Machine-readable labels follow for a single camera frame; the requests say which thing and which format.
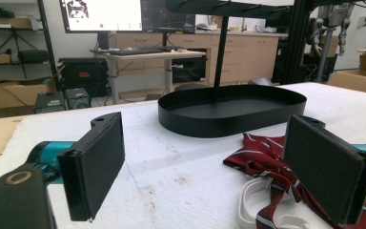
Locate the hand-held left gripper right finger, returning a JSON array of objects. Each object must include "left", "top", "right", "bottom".
[{"left": 282, "top": 114, "right": 366, "bottom": 225}]

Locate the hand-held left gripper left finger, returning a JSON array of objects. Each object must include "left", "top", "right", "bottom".
[{"left": 56, "top": 112, "right": 126, "bottom": 222}]

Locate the red striped tie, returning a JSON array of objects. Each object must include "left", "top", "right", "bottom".
[{"left": 223, "top": 133, "right": 366, "bottom": 229}]

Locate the black rack with oval tray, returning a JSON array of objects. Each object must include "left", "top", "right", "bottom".
[{"left": 157, "top": 0, "right": 308, "bottom": 138}]

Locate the black cube device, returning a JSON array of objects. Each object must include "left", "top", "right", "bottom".
[{"left": 65, "top": 87, "right": 92, "bottom": 110}]

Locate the flat black device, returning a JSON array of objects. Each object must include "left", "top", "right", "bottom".
[{"left": 33, "top": 91, "right": 66, "bottom": 115}]

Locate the white table cover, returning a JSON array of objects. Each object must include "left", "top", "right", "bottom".
[{"left": 0, "top": 81, "right": 366, "bottom": 229}]

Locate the low cardboard box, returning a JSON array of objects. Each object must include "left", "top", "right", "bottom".
[{"left": 328, "top": 70, "right": 366, "bottom": 96}]

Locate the black case with red label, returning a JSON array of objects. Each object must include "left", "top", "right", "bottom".
[{"left": 58, "top": 56, "right": 109, "bottom": 98}]

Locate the open cardboard box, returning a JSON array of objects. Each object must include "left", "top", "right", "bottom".
[{"left": 0, "top": 77, "right": 57, "bottom": 118}]

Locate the black keyboard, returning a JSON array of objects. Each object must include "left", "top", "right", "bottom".
[{"left": 108, "top": 47, "right": 165, "bottom": 56}]

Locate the black bag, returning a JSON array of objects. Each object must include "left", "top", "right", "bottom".
[{"left": 17, "top": 49, "right": 50, "bottom": 64}]

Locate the light wooden desk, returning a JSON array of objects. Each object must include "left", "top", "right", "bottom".
[{"left": 103, "top": 50, "right": 208, "bottom": 105}]

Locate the round black stool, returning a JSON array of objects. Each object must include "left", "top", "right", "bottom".
[{"left": 173, "top": 83, "right": 213, "bottom": 93}]

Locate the black metal shelf rack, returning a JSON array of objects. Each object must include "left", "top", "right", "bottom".
[{"left": 0, "top": 0, "right": 60, "bottom": 94}]

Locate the wooden cabinet row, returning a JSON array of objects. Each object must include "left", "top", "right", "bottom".
[{"left": 109, "top": 31, "right": 280, "bottom": 85}]

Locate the black built-in appliance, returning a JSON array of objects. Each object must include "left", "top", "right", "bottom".
[{"left": 171, "top": 49, "right": 208, "bottom": 84}]

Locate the monitor with white screen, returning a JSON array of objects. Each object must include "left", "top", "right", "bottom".
[{"left": 58, "top": 0, "right": 144, "bottom": 34}]

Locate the monitor with dark screen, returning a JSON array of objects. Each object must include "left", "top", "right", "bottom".
[{"left": 140, "top": 0, "right": 197, "bottom": 35}]

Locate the black metal frame post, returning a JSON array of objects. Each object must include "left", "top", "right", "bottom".
[{"left": 280, "top": 0, "right": 315, "bottom": 85}]

